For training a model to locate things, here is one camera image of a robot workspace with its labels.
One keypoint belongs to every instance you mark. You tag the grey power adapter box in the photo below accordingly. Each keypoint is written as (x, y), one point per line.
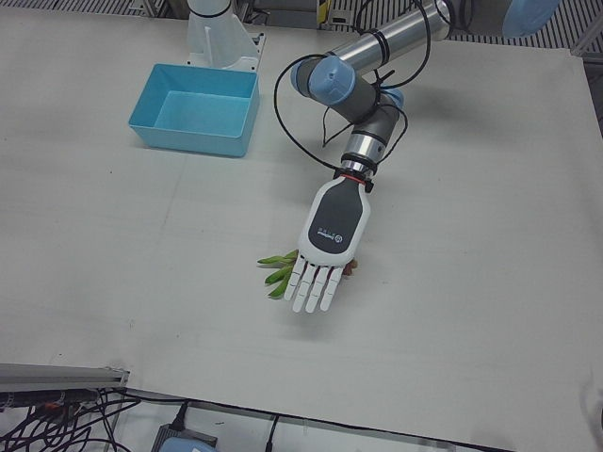
(165, 432)

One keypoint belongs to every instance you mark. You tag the aluminium frame corner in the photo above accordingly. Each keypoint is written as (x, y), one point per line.
(589, 42)

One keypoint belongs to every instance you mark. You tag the silver UR5e robot arm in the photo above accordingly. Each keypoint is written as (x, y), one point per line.
(405, 28)

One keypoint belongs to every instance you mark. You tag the white dexterous robot hand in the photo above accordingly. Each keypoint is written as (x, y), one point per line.
(337, 214)

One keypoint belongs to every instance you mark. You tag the red dragon fruit green scales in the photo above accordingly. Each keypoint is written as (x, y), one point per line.
(278, 276)

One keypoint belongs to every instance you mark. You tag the aluminium profile rail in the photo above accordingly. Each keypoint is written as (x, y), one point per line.
(56, 374)

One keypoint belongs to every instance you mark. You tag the light blue plastic bin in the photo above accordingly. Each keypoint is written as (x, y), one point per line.
(198, 115)

